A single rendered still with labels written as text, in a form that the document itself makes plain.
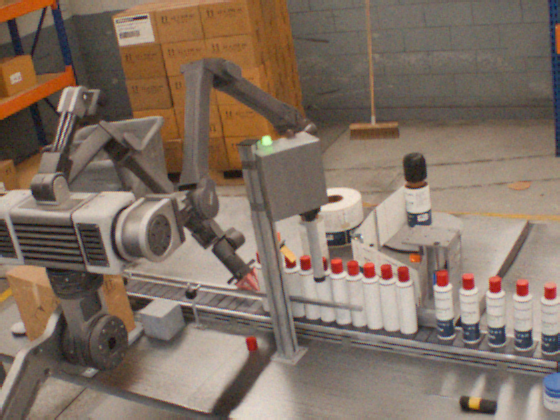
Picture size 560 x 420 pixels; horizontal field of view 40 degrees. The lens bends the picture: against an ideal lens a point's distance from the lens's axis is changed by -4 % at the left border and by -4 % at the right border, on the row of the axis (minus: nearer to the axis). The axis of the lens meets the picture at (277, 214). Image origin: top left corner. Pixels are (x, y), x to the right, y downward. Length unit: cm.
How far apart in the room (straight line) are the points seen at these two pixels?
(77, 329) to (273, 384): 60
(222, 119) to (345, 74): 154
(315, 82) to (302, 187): 503
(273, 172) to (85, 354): 67
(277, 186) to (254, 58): 358
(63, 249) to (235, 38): 391
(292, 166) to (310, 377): 60
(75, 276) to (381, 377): 88
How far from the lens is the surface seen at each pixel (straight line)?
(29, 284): 256
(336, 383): 223
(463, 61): 666
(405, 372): 224
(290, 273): 238
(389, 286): 224
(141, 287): 285
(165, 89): 598
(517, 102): 668
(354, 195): 287
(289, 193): 210
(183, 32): 578
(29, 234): 193
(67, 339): 205
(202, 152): 196
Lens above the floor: 214
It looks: 23 degrees down
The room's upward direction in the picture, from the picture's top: 10 degrees counter-clockwise
